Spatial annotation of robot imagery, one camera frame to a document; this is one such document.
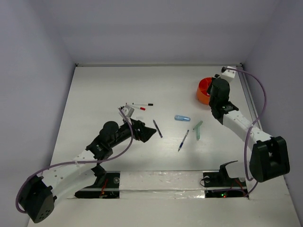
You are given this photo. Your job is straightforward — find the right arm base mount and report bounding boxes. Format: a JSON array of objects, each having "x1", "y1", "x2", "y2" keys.
[{"x1": 199, "y1": 161, "x2": 248, "y2": 198}]

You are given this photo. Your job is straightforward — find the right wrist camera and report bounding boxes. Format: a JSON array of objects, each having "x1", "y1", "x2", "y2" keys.
[{"x1": 220, "y1": 67, "x2": 236, "y2": 83}]

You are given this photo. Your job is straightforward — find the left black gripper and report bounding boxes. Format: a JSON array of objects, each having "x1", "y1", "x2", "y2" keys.
[{"x1": 109, "y1": 116, "x2": 155, "y2": 148}]

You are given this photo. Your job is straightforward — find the silver taped front rail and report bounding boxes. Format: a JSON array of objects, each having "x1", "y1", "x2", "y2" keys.
[{"x1": 119, "y1": 171, "x2": 205, "y2": 199}]

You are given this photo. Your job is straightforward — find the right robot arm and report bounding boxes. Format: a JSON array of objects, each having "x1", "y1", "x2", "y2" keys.
[{"x1": 207, "y1": 78, "x2": 290, "y2": 183}]

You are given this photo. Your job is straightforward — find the orange round pen holder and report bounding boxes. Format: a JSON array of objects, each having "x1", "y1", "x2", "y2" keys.
[{"x1": 196, "y1": 77, "x2": 212, "y2": 105}]

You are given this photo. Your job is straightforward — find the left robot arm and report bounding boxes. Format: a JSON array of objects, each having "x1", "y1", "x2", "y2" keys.
[{"x1": 16, "y1": 119, "x2": 156, "y2": 224}]

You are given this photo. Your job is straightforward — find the black cap white marker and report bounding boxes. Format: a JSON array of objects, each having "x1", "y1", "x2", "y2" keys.
[{"x1": 132, "y1": 103, "x2": 154, "y2": 106}]

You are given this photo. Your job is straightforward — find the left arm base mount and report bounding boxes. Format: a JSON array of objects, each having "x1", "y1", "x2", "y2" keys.
[{"x1": 74, "y1": 165, "x2": 120, "y2": 199}]

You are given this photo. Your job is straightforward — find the blue ballpoint pen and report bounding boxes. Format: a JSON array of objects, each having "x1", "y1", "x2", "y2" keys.
[{"x1": 178, "y1": 130, "x2": 189, "y2": 152}]

